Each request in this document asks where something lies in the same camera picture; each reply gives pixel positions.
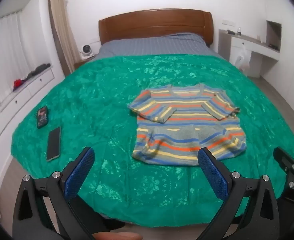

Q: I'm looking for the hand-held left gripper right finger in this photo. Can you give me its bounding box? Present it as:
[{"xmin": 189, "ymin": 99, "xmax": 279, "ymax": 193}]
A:
[{"xmin": 197, "ymin": 147, "xmax": 285, "ymax": 240}]

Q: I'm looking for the green patterned blanket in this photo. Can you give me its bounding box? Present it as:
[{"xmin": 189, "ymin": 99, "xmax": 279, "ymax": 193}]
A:
[{"xmin": 10, "ymin": 54, "xmax": 294, "ymax": 228}]

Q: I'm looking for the white window drawer cabinet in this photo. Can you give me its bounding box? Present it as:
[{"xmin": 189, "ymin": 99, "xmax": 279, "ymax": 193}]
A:
[{"xmin": 0, "ymin": 64, "xmax": 55, "ymax": 160}]

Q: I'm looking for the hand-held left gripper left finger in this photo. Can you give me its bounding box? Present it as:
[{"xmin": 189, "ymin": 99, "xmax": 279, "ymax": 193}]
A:
[{"xmin": 12, "ymin": 147, "xmax": 112, "ymax": 240}]

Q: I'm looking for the beige curtain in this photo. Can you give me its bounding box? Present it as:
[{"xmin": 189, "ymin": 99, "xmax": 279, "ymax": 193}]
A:
[{"xmin": 48, "ymin": 0, "xmax": 76, "ymax": 77}]

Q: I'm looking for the black smartphone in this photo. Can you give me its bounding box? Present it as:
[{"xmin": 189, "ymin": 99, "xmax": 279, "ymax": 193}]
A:
[{"xmin": 46, "ymin": 126, "xmax": 62, "ymax": 162}]

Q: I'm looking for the phone with patterned case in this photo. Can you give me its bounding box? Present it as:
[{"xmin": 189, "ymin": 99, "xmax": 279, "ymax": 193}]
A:
[{"xmin": 36, "ymin": 106, "xmax": 49, "ymax": 129}]

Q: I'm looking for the dark clothes pile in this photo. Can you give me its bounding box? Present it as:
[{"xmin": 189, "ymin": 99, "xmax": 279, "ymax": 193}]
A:
[{"xmin": 24, "ymin": 63, "xmax": 51, "ymax": 80}]

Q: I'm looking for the white plastic bag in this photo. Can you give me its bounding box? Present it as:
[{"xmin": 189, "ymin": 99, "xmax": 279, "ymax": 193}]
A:
[{"xmin": 234, "ymin": 46, "xmax": 251, "ymax": 71}]

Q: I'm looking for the white sheer curtain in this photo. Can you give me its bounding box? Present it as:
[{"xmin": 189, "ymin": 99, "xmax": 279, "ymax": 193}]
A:
[{"xmin": 0, "ymin": 11, "xmax": 35, "ymax": 105}]

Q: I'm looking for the small white fan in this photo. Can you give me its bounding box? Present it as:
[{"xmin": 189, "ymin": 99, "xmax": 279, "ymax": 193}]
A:
[{"xmin": 79, "ymin": 44, "xmax": 95, "ymax": 59}]

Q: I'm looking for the grey striped bed sheet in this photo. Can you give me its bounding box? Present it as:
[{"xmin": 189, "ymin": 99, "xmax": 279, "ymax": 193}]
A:
[{"xmin": 96, "ymin": 32, "xmax": 221, "ymax": 60}]

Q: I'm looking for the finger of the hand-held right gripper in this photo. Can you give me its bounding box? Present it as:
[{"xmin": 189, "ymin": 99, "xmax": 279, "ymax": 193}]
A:
[{"xmin": 273, "ymin": 147, "xmax": 294, "ymax": 174}]

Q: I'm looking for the person's left hand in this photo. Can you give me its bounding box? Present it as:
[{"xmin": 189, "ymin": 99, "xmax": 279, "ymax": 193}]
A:
[{"xmin": 92, "ymin": 231, "xmax": 143, "ymax": 240}]

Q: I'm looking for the white built-in desk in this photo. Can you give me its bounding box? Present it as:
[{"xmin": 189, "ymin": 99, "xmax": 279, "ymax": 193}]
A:
[{"xmin": 217, "ymin": 20, "xmax": 283, "ymax": 78}]

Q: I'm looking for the striped knit sweater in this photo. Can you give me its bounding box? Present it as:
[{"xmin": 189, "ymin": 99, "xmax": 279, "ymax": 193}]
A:
[{"xmin": 128, "ymin": 83, "xmax": 247, "ymax": 167}]

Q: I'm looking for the brown wooden headboard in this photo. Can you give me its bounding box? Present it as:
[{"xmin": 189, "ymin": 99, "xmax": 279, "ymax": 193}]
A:
[{"xmin": 98, "ymin": 9, "xmax": 214, "ymax": 47}]

